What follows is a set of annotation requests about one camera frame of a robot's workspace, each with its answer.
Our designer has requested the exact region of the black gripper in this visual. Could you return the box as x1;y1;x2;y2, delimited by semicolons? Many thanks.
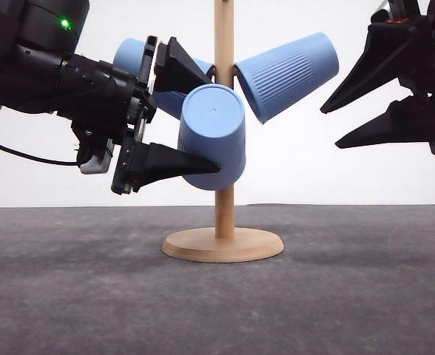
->
0;36;221;195
321;0;435;154

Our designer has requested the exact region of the light blue ribbed cup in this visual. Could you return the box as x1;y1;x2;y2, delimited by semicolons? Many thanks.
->
113;38;215;120

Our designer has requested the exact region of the blue upside-down ribbed cup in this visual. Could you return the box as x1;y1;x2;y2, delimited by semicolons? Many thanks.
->
234;33;340;123

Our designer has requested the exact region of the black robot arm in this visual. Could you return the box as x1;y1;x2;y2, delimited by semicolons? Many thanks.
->
0;0;221;195

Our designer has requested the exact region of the wooden mug tree stand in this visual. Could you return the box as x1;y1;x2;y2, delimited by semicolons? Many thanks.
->
162;0;284;263

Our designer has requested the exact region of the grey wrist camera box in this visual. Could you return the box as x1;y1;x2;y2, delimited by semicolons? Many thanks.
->
80;138;115;175

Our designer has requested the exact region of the black camera cable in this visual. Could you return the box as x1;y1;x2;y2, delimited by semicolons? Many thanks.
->
0;146;80;164

